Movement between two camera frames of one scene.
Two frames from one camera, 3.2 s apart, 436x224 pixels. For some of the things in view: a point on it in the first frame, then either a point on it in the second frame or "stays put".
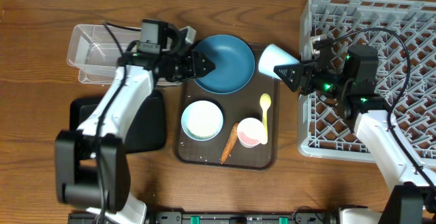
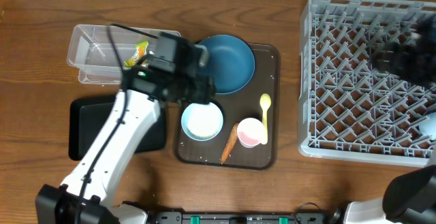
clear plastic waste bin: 95,50 stays put
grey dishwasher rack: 404,31 stays put
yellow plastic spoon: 265,102 stays put
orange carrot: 229,143 stays put
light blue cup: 270,56 -> 427,126
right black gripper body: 325,83 -> 411,66
